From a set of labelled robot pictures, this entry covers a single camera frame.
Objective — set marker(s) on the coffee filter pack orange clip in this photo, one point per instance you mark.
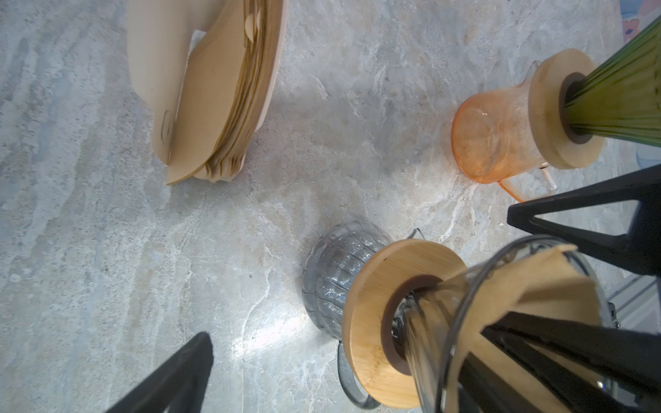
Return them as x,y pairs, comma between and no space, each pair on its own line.
207,72

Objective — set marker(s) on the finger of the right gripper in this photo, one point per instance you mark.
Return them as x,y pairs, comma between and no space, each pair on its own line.
616,221
585,368

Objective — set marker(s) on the grey glass carafe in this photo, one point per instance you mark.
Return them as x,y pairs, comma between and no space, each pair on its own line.
329,272

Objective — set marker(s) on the orange glass carafe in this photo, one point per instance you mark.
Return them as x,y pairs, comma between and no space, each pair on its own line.
492,142

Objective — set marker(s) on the green glass dripper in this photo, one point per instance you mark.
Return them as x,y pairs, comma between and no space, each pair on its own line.
621,98

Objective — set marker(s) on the grey glass dripper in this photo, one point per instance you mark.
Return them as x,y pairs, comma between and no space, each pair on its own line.
462,362

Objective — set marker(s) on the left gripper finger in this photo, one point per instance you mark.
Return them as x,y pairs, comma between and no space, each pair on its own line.
178,385

